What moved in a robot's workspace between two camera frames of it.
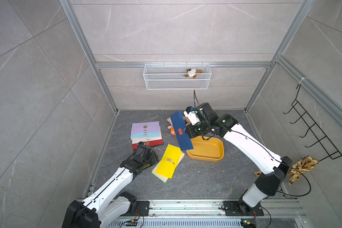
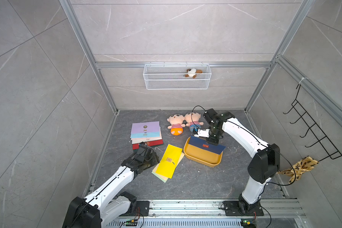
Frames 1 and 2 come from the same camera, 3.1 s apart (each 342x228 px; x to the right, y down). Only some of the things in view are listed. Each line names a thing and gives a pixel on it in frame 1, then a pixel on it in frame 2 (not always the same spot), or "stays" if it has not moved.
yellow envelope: [168, 164] stays
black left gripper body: [152, 159] stays
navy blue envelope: [181, 131] to [201, 143]
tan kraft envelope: [165, 178] stays
